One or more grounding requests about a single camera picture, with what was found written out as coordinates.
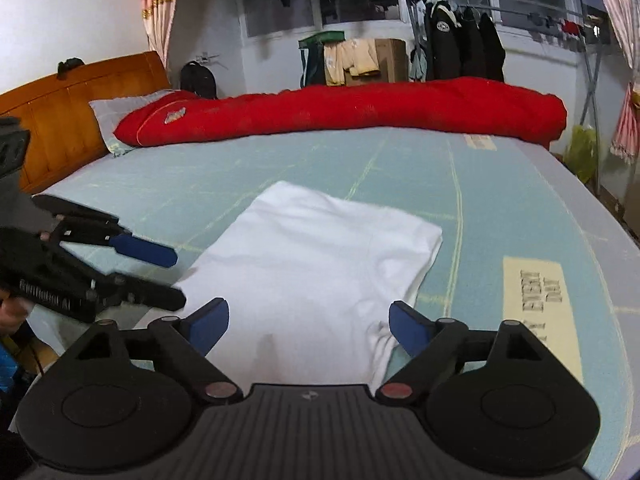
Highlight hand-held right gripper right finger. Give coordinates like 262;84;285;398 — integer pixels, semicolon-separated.
376;300;581;405

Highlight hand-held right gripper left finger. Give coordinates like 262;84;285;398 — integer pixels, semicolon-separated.
62;298;245;405

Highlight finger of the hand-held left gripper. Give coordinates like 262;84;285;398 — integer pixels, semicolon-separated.
32;194;179;267
92;274;187;312

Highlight white printed long-sleeve shirt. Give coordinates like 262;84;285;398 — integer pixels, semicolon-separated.
172;180;444;392

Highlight person's left hand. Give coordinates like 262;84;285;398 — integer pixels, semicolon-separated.
0;299;34;337

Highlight blue plastic item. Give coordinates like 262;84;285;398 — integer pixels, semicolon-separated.
0;345;21;396

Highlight grey checked pillow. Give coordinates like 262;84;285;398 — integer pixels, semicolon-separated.
89;89;176;157

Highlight wooden headboard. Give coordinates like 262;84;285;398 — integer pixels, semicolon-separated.
0;51;173;195

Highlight black backpack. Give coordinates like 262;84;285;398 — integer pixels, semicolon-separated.
180;60;218;100

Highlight red quilt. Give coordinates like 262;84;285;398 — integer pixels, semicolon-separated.
114;76;568;151

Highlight yellow-green plastic bag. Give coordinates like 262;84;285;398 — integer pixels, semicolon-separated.
565;125;599;185

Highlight pink patterned curtain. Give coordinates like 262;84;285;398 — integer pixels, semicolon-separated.
141;0;182;68
587;0;640;163

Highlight green bag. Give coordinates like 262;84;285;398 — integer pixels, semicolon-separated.
298;31;347;88

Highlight beige floral garment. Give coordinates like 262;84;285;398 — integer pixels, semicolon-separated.
324;42;347;87

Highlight grey-green hanging garment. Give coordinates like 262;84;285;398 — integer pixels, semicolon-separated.
409;45;430;82

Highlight cardboard box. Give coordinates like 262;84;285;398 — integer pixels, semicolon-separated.
345;37;408;86

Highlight beige shorts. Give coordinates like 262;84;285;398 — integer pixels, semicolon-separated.
342;37;380;77

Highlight black jacket with badge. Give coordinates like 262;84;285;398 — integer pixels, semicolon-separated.
424;1;463;82

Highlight metal drying rack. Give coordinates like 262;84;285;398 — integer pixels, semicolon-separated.
395;0;618;196

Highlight black cable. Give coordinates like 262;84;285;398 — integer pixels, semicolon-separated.
25;335;47;376

